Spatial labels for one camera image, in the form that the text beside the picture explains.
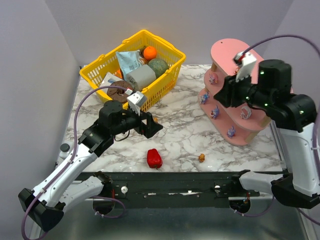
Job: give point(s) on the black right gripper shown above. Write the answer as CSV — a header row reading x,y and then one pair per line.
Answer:
x,y
232,89

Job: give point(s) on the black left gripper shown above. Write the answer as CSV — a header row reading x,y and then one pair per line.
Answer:
x,y
144,123

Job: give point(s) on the red bell pepper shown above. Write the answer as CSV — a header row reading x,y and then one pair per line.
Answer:
x,y
154,159

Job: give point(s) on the purple bunny toy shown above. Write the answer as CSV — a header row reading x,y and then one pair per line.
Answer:
x,y
231,132

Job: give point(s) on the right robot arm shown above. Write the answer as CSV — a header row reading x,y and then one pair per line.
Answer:
x,y
295,118

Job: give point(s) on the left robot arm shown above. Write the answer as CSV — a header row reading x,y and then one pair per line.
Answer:
x,y
47,202

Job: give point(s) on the pink three-tier shelf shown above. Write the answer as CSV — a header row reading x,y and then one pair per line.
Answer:
x,y
222,54

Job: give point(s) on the grey paper towel roll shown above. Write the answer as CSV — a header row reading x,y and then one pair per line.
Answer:
x,y
141,77

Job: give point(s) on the yellow plastic shopping basket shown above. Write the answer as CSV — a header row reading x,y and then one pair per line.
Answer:
x,y
95,72

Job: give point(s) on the green melon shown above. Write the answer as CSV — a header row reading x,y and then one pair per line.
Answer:
x,y
159,66

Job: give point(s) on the orange fruit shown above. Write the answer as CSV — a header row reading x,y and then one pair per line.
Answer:
x,y
150,53
119,74

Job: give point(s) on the light blue chips bag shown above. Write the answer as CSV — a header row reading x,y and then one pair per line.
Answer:
x,y
128,61

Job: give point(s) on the white bottle black cap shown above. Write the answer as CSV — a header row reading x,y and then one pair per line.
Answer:
x,y
65,149

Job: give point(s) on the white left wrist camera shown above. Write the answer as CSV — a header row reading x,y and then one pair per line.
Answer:
x,y
135,100

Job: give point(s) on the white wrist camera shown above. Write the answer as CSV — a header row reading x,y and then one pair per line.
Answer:
x,y
135,100
245,62

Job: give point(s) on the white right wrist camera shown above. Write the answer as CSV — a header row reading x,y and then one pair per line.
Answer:
x,y
245,62

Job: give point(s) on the white package blue handle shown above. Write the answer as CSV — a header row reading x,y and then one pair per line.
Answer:
x,y
109,79

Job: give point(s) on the black mounting rail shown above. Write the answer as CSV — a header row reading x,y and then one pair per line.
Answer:
x,y
160,190

